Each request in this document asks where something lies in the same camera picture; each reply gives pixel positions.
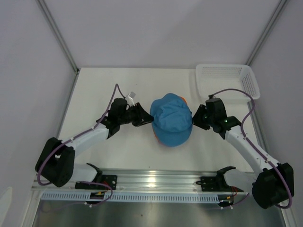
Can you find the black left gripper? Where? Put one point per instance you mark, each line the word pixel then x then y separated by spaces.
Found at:
pixel 142 117

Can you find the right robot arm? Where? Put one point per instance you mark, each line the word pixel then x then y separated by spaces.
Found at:
pixel 272 183

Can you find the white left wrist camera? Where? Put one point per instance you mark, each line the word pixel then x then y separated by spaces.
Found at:
pixel 130 98

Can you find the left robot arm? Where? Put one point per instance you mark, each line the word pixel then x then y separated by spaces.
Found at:
pixel 57 160

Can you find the aluminium frame post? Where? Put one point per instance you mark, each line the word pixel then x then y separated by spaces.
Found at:
pixel 57 34
pixel 270 25

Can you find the blue bucket hat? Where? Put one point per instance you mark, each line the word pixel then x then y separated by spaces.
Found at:
pixel 170 120

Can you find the orange bucket hat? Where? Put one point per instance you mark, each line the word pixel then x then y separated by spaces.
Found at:
pixel 182 99

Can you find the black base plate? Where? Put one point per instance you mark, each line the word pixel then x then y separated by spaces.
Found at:
pixel 215 184
pixel 110 180

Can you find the right aluminium frame post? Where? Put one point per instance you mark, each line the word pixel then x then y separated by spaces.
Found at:
pixel 270 25

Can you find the white slotted cable duct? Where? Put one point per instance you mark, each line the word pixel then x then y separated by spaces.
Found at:
pixel 131 197

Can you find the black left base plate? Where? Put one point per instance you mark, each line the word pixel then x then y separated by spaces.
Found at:
pixel 110 180

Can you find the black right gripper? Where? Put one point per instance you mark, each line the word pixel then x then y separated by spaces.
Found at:
pixel 196 118

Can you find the aluminium mounting rail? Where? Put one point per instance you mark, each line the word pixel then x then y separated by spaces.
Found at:
pixel 157 181

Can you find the white plastic basket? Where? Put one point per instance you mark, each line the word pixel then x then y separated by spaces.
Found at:
pixel 211 78

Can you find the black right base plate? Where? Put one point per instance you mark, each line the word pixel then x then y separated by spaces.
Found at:
pixel 215 184

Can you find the left aluminium frame post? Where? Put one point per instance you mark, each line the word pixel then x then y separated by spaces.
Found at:
pixel 57 34

